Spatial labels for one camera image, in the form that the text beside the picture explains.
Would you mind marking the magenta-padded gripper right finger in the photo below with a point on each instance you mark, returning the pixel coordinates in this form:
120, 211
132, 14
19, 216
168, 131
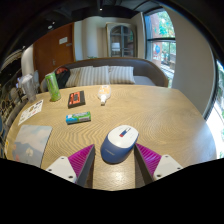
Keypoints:
166, 165

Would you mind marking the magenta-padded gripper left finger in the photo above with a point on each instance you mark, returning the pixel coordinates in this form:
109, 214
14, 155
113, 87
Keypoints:
63, 166

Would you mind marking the blue and white computer mouse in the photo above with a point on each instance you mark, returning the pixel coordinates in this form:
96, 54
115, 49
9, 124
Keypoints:
116, 146

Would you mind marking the sky and flower print mouse pad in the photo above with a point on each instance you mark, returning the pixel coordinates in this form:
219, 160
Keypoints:
30, 143

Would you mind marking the green and blue gum pack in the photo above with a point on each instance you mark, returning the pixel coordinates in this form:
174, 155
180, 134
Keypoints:
78, 117

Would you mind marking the white sticker sheet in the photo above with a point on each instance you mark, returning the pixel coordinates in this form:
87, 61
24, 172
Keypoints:
30, 112

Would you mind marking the black and orange box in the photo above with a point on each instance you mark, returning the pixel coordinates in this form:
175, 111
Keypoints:
76, 99

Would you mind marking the bright glass window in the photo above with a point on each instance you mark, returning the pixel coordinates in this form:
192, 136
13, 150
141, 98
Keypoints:
218, 116

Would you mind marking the green drink can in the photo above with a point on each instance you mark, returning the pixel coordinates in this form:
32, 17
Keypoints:
53, 87

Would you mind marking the white squeeze tube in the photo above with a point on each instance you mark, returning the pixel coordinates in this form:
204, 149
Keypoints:
104, 92

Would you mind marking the striped cushion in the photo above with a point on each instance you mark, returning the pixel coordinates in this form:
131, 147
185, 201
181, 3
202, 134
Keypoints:
94, 76
122, 74
73, 78

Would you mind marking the black backpack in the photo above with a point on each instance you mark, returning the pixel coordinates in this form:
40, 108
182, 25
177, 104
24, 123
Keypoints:
62, 77

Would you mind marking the grey curved sofa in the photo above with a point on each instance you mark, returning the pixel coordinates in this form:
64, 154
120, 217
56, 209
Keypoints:
146, 68

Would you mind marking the brown wooden door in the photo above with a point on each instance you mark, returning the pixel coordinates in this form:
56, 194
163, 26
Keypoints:
50, 53

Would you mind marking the black-framed window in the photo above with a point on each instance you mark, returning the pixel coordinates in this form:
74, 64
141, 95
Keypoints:
161, 40

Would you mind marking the white door sign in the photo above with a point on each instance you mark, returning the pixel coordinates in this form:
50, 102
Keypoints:
63, 40

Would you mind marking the arched glass-door cabinet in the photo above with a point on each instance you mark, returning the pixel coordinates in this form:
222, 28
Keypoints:
121, 40

